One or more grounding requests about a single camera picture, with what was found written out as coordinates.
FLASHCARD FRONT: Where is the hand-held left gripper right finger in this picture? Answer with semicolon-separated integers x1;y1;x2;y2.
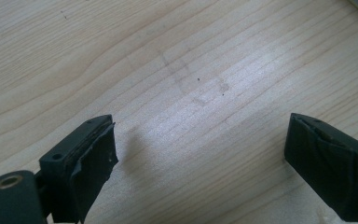
283;112;358;223

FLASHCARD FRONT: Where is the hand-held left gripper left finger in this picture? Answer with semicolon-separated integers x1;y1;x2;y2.
38;114;119;224

